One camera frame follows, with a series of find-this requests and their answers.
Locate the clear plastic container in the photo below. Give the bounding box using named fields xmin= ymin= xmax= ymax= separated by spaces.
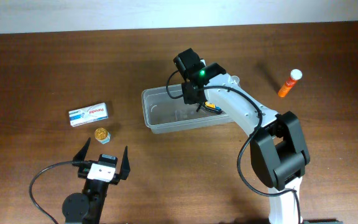
xmin=141 ymin=84 xmax=233 ymax=134

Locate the white blue Panadol box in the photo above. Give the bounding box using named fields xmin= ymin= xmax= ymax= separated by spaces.
xmin=68 ymin=103 xmax=108 ymax=127

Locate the dark bottle white cap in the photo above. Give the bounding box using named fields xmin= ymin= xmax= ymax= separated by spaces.
xmin=203 ymin=101 xmax=223 ymax=114

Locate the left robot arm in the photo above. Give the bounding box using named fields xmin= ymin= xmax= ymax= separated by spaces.
xmin=62 ymin=139 xmax=131 ymax=224

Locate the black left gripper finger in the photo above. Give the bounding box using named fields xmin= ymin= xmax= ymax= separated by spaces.
xmin=119 ymin=146 xmax=131 ymax=180
xmin=73 ymin=138 xmax=91 ymax=162

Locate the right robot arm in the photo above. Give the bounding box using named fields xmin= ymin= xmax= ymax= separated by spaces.
xmin=173 ymin=49 xmax=310 ymax=223

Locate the gold lid balm jar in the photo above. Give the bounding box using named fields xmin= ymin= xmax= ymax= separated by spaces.
xmin=94 ymin=128 xmax=111 ymax=144

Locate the orange tube white cap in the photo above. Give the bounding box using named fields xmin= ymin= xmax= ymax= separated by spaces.
xmin=278 ymin=69 xmax=303 ymax=98

